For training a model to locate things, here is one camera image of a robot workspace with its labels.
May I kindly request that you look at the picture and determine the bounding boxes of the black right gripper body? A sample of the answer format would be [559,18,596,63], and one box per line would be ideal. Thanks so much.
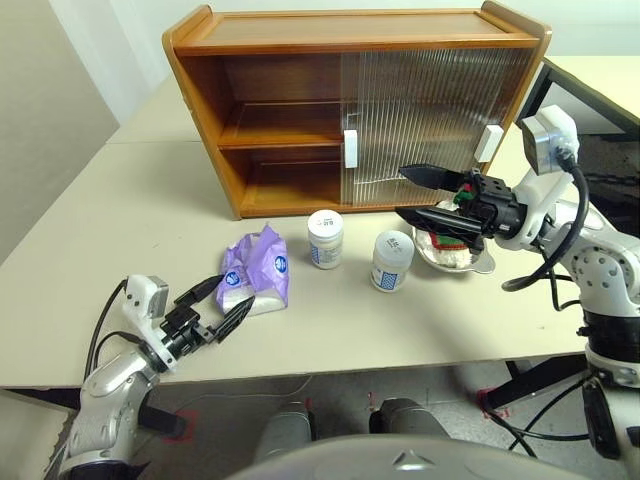
[457,169,526,239]

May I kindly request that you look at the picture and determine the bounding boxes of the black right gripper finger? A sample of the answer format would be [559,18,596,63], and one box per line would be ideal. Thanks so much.
[398,163,465,192]
[394,206,485,253]

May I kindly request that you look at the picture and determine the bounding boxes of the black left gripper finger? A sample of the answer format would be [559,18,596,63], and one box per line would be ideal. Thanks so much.
[173,273,227,307]
[213,294,257,345]

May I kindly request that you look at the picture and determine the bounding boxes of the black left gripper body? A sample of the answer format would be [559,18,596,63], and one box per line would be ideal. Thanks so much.
[160,299,221,356]

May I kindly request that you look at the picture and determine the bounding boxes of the white plush toy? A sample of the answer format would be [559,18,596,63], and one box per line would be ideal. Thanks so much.
[418,192,476,269]

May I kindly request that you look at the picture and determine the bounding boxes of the silver metal bowl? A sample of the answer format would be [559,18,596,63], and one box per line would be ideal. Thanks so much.
[412,224,496,275]

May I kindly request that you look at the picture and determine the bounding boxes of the purple tissue pack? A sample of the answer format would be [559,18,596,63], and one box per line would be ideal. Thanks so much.
[215,223,291,319]

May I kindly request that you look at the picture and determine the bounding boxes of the white door handle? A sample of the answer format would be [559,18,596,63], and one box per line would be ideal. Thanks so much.
[342,128,360,170]
[474,124,504,162]

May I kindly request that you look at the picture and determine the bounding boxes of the white plastic bottle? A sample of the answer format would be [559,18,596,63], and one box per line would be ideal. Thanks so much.
[306,209,345,271]
[370,229,416,294]

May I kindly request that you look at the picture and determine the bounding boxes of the ribbed translucent sliding door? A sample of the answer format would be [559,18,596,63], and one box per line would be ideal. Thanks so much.
[340,49,516,209]
[357,47,535,209]

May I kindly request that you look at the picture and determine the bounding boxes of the wooden cabinet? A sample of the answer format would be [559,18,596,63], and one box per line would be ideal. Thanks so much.
[161,0,554,220]

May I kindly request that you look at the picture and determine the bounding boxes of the dark grey rounded shape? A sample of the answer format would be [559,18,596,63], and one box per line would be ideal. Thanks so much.
[368,397,451,441]
[253,399,317,464]

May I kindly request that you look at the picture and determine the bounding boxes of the black table leg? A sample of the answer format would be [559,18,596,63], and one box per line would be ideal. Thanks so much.
[485,355,589,412]

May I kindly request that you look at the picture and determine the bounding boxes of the silver robot torso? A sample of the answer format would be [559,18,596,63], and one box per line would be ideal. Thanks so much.
[234,433,626,480]

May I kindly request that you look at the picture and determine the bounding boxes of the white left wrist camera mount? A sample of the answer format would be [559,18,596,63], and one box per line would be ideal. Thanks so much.
[122,273,179,374]

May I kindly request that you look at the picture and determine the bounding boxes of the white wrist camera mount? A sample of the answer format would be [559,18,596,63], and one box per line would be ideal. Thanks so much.
[122,273,179,374]
[493,104,581,251]

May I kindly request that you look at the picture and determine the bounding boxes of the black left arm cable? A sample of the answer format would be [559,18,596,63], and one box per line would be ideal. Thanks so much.
[84,279,146,381]

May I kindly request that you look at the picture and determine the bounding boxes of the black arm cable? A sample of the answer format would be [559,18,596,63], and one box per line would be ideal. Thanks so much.
[501,149,590,314]
[84,279,146,381]

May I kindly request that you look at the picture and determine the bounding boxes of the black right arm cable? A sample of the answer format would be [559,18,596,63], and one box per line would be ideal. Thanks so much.
[501,149,590,314]

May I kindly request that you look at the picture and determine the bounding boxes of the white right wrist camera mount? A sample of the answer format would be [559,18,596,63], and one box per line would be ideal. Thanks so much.
[493,104,581,251]

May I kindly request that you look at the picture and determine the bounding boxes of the beige table with black frame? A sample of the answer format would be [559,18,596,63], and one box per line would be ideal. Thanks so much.
[519,54,640,141]

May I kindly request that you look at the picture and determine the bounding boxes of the black floor cable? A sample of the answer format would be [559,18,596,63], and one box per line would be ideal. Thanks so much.
[492,374,594,459]

